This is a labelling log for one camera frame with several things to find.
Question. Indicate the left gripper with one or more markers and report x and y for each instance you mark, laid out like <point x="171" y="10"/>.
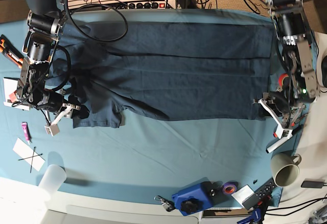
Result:
<point x="281" y="102"/>

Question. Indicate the pink glue tube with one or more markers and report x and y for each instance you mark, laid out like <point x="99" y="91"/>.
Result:
<point x="27" y="135"/>

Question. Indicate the translucent plastic cup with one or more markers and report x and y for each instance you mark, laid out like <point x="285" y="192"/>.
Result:
<point x="52" y="179"/>

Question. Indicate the computer mouse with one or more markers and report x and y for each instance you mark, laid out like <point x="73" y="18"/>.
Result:
<point x="324" y="71"/>

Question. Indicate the black white marker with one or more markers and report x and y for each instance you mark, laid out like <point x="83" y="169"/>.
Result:
<point x="281" y="141"/>

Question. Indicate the black power adapter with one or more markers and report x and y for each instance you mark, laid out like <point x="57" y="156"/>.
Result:
<point x="312" y="184"/>

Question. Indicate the white notepad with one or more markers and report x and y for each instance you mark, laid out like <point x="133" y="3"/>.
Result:
<point x="10" y="85"/>

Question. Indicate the dark blue T-shirt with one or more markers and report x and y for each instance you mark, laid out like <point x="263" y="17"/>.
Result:
<point x="171" y="72"/>

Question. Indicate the orange black utility knife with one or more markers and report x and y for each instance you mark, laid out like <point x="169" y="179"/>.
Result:
<point x="10" y="52"/>

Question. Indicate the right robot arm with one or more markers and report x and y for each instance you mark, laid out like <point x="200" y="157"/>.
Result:
<point x="44" y="24"/>

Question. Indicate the metal carabiner keyring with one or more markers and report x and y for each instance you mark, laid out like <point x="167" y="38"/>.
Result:
<point x="167" y="204"/>

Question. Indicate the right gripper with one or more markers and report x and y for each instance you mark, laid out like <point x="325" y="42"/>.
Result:
<point x="53" y="102"/>

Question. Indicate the blue clamp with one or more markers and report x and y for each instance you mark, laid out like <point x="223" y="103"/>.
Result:
<point x="258" y="213"/>

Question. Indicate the red handled screwdriver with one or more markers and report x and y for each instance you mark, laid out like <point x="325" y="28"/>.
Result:
<point x="283" y="129"/>

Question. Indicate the black remote control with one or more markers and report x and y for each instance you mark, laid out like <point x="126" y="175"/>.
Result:
<point x="260" y="194"/>

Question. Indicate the black knob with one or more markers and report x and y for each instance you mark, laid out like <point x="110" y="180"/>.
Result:
<point x="189" y="206"/>

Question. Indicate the white paper card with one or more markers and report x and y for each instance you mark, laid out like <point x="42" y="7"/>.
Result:
<point x="23" y="150"/>

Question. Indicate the black hairpin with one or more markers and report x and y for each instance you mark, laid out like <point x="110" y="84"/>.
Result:
<point x="31" y="166"/>
<point x="30" y="157"/>

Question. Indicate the beige ceramic mug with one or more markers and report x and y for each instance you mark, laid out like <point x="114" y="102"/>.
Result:
<point x="285" y="169"/>

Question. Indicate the white sticky note pad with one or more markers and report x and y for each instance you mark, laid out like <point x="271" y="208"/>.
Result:
<point x="243" y="194"/>

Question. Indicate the power strip with red switch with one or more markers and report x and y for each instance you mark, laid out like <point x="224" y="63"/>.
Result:
<point x="147" y="5"/>

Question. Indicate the red tape roll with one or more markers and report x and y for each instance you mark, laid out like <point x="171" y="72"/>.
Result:
<point x="284" y="80"/>

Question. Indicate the light blue table cloth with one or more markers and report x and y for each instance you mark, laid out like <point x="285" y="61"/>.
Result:
<point x="145" y="157"/>

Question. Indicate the blue plastic box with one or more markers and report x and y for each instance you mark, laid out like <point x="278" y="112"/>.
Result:
<point x="197" y="192"/>

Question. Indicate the small red wooden block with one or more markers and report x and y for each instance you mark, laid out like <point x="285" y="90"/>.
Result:
<point x="13" y="97"/>

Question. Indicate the purple tape roll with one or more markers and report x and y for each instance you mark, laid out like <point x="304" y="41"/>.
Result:
<point x="230" y="187"/>

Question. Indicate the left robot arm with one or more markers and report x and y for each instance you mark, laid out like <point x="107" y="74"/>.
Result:
<point x="293" y="47"/>

